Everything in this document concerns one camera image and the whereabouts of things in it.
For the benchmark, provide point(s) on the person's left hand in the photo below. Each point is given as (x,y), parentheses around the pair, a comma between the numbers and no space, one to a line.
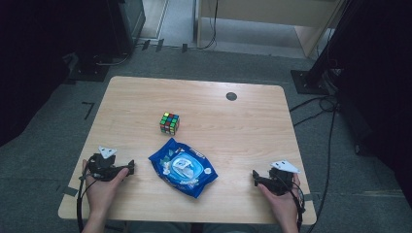
(100,194)

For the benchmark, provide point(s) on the person's right hand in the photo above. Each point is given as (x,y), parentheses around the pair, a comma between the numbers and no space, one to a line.
(285,207)

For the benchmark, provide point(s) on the grey tape strip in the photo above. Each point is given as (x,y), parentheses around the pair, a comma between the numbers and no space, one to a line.
(70,191)
(310,196)

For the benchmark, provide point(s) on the black stand base plate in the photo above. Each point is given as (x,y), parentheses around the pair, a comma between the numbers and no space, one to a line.
(89,69)

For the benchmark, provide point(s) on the colourful puzzle cube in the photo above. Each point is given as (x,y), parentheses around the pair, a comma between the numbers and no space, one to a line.
(169,123)

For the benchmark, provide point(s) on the black stand with base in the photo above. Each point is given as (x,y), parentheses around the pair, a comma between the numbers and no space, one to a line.
(311,82)

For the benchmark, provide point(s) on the dark round table grommet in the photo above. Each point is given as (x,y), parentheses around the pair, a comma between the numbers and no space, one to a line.
(231,96)

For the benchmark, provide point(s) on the dark cabinet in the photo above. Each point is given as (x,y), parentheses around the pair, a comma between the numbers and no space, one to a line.
(128,26)

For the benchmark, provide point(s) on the light wooden cabinet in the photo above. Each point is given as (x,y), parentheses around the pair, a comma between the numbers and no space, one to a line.
(268,13)

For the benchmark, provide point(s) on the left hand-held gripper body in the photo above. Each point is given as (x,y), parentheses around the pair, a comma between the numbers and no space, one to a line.
(103,168)

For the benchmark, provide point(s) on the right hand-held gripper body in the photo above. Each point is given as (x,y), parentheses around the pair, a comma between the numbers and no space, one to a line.
(279,183)

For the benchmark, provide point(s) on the blue wet wipes packet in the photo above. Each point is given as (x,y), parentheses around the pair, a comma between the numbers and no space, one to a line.
(183,168)

